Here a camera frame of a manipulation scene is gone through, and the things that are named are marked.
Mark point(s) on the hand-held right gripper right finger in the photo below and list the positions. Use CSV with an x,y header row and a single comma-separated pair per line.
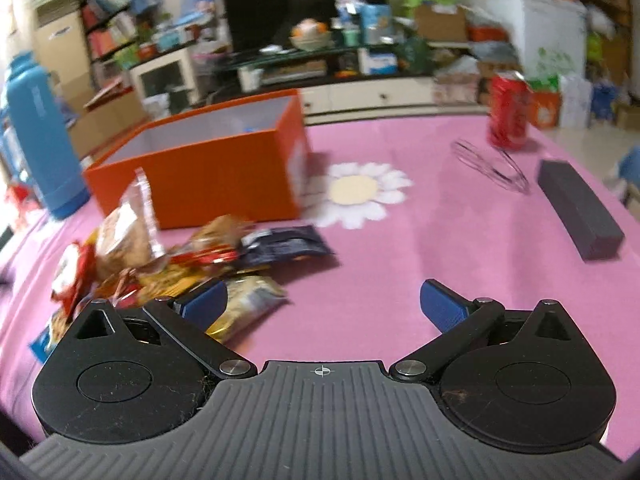
x,y
441,305

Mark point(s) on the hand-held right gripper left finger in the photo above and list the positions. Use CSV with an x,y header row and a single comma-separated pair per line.
x,y
205,301

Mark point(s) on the beige snack packet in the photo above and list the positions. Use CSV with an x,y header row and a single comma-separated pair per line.
x,y
250,305

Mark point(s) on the yellow snack packet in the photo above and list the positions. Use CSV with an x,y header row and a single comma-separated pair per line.
x,y
165,280

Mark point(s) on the clear red-striped pastry bag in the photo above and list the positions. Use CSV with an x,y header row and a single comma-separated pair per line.
x,y
220,232

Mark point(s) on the clear bag of pastries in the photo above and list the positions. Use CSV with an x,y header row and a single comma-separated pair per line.
x,y
125,235

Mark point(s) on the orange cardboard box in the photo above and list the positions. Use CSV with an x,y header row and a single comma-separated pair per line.
x,y
210,180

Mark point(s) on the red and white snack packet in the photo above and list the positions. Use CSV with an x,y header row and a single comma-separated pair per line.
x,y
70,272

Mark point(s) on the pink daisy tablecloth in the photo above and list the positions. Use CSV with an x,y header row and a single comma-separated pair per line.
x,y
450,240

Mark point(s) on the red-orange snack packet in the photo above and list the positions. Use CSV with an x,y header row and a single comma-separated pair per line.
x,y
120,292

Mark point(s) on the dark navy snack packet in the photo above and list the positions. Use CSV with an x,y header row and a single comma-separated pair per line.
x,y
285,245

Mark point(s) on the blue snack packet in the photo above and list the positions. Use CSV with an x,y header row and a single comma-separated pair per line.
x,y
42,342

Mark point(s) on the dark grey glasses case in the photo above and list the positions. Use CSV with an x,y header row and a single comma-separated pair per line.
x,y
580,210

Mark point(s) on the red drink can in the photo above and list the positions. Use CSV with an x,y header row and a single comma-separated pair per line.
x,y
510,110

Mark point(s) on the brown cardboard boxes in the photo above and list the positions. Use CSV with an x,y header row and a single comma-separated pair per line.
x,y
105,115

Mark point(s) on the small red object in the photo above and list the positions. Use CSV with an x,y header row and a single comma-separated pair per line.
x,y
20,195

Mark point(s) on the blue thermos jug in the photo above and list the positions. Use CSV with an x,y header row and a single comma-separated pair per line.
x,y
45,150

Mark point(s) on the orange and white bag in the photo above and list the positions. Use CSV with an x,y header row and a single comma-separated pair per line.
x,y
545,107

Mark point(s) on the white glass-door cabinet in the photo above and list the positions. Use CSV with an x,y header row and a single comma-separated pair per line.
x,y
162,80

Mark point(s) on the cream tv stand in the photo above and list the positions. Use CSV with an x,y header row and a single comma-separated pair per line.
x,y
360,95

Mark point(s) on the blue stool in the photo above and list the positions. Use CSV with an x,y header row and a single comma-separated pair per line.
x,y
630,170

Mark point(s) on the white paper bag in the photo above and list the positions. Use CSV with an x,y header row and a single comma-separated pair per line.
x,y
575,100

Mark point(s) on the blue and white tissue box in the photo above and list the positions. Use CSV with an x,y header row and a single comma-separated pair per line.
x,y
377,62

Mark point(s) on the open cardboard box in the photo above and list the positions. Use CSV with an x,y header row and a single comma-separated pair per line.
x,y
442,22

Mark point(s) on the green cup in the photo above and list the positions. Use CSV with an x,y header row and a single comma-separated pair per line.
x,y
350,36

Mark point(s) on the bowl of fruit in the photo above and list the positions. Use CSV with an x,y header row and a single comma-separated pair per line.
x,y
310,35

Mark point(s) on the white chest freezer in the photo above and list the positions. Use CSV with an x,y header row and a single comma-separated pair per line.
x,y
550,35

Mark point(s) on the blue and white carton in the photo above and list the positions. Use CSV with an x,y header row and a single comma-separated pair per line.
x,y
377,17

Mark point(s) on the cream standing air conditioner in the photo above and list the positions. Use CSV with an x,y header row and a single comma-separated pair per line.
x,y
57,40

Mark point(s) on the black bookshelf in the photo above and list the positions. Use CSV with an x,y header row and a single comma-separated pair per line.
x,y
107,15

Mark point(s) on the black television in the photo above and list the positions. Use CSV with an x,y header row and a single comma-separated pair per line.
x,y
300,5

